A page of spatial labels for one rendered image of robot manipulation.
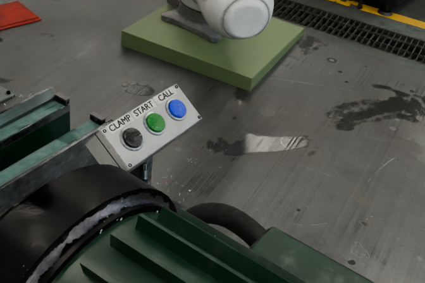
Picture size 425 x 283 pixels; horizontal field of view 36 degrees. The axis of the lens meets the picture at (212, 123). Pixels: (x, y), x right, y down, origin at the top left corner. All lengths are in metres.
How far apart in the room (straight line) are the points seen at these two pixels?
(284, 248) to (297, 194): 0.85
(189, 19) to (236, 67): 0.21
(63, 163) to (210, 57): 0.59
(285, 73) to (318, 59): 0.13
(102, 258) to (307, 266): 0.14
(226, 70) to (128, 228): 1.19
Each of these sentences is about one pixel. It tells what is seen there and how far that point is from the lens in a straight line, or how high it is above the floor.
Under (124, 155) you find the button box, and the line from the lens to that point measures 0.90.
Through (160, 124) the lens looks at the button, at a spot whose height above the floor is 1.07.
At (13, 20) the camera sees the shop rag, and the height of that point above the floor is 0.81.
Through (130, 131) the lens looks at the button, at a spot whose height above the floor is 1.08.
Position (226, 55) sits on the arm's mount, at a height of 0.84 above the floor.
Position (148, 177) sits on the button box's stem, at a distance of 1.02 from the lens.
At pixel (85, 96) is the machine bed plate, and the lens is 1.48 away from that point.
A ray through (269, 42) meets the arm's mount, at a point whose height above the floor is 0.83.
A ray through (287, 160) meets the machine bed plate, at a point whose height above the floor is 0.80.
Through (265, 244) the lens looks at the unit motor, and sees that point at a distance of 0.43.
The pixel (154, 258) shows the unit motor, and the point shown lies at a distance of 0.35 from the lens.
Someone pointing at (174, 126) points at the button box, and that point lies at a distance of 0.97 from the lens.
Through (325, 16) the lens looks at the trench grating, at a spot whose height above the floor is 0.00.
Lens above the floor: 1.62
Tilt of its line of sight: 35 degrees down
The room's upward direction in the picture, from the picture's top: 7 degrees clockwise
